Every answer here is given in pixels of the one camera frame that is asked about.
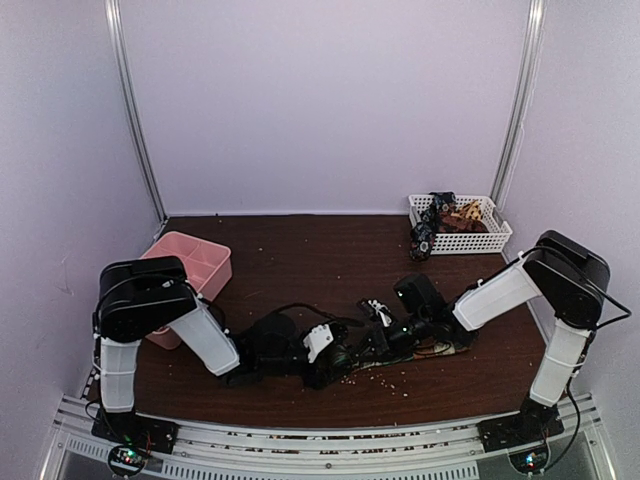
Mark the left aluminium frame post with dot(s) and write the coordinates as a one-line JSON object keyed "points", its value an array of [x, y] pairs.
{"points": [[117, 37]]}

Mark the yellow patterned tie in basket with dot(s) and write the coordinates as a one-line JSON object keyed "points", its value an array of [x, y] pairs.
{"points": [[469, 211]]}

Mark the right arm base board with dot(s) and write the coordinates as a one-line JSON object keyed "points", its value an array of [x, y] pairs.
{"points": [[524, 441]]}

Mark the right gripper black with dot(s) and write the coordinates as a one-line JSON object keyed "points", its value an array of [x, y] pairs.
{"points": [[378, 340]]}

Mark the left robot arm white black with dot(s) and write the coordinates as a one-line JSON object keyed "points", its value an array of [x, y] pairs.
{"points": [[138, 297]]}

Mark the navy floral tie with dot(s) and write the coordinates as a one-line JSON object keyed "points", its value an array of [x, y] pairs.
{"points": [[427, 222]]}

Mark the pink divided organizer box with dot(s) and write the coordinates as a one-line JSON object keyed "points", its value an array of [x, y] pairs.
{"points": [[207, 264]]}

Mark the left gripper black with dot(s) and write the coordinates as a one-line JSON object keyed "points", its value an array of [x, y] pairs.
{"points": [[320, 379]]}

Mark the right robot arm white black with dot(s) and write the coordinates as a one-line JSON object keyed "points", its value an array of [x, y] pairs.
{"points": [[569, 278]]}

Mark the aluminium frame post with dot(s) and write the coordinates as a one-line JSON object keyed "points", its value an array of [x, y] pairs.
{"points": [[117, 37], [522, 96]]}

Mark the brown green patterned tie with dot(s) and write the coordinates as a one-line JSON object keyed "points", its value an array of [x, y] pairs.
{"points": [[347, 360]]}

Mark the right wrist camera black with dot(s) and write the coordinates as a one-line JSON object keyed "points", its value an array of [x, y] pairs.
{"points": [[418, 295]]}

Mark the right aluminium frame post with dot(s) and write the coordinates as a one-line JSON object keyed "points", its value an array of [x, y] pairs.
{"points": [[522, 96]]}

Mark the aluminium front rail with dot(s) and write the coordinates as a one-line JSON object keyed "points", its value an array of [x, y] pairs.
{"points": [[442, 450]]}

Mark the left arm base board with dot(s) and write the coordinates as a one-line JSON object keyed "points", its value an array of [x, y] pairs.
{"points": [[135, 439]]}

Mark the brown patterned tie in basket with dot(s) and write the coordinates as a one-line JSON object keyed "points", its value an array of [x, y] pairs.
{"points": [[450, 224]]}

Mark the white perforated plastic basket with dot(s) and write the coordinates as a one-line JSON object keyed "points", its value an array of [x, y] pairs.
{"points": [[494, 241]]}

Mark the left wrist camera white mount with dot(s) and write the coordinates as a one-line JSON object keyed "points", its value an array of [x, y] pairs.
{"points": [[321, 337]]}

